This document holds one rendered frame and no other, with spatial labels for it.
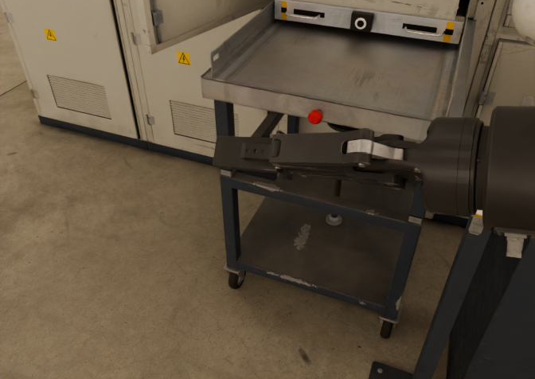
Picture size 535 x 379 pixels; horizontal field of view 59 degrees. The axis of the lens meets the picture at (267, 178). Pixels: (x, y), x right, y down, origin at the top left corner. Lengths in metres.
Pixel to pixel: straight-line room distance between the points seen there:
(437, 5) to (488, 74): 0.43
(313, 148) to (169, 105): 1.88
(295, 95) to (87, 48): 1.42
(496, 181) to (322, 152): 0.12
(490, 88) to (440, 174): 1.43
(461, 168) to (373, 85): 0.86
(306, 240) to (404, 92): 0.72
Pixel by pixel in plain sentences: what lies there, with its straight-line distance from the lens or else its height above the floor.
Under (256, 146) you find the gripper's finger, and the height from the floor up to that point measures 1.14.
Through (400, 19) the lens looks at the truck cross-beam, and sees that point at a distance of 1.44.
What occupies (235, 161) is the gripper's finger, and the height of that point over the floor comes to 1.12.
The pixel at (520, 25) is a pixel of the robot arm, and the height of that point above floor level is 1.13.
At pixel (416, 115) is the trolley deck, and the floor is 0.85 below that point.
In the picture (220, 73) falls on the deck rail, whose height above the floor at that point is 0.85.
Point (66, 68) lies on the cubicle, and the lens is 2.52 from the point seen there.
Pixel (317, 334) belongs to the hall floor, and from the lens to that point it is 1.66.
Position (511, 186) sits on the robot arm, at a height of 1.19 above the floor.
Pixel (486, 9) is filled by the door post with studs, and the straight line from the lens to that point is 1.70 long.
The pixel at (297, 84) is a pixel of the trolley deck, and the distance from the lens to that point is 1.18.
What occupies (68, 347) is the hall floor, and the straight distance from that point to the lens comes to 1.75.
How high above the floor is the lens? 1.38
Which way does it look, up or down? 38 degrees down
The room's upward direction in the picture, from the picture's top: straight up
